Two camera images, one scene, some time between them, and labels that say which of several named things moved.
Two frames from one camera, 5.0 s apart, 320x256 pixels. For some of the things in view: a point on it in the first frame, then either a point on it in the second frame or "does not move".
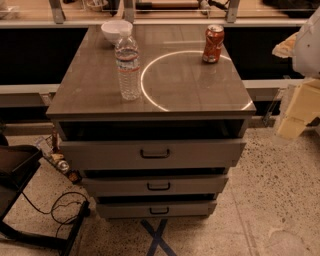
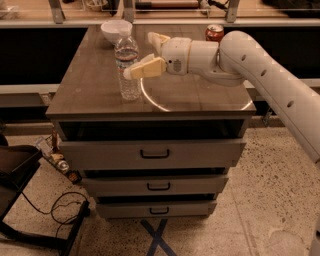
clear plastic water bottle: (128, 69) does not move
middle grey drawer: (153, 185) does not move
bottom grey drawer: (169, 209) does not move
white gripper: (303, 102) to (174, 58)
